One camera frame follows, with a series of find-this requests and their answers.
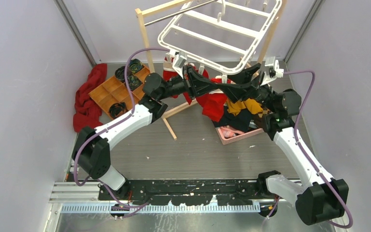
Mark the rolled black orange sock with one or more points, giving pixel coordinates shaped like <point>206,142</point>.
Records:
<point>117,109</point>

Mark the rolled teal sock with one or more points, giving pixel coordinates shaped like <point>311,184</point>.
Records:
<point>135,65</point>

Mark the rolled dark green sock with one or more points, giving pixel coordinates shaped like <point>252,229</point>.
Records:
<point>134,82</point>

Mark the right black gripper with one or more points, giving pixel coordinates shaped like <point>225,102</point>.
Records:
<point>238,92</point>

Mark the pink sock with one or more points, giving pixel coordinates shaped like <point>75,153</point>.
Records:
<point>229,132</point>

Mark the wooden compartment tray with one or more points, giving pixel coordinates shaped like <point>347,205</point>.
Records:
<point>113,91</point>

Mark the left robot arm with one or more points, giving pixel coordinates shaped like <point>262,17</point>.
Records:
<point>93,145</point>

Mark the red cloth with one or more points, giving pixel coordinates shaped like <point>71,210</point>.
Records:
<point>87,111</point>

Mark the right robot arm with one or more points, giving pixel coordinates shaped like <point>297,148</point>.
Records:
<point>319,196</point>

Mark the white plastic clip hanger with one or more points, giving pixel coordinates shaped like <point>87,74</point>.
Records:
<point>220,34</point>

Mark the wooden drying rack frame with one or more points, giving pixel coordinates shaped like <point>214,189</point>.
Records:
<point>175,9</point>

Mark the pink plastic basket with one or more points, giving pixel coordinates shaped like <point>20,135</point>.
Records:
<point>226,141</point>

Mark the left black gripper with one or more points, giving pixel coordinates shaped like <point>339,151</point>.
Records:
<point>197,85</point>

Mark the red santa sock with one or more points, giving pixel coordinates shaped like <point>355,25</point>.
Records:
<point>203,100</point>
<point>169,72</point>
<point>186,95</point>
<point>216,108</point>

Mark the mustard yellow sock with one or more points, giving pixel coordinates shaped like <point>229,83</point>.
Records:
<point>251,105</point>

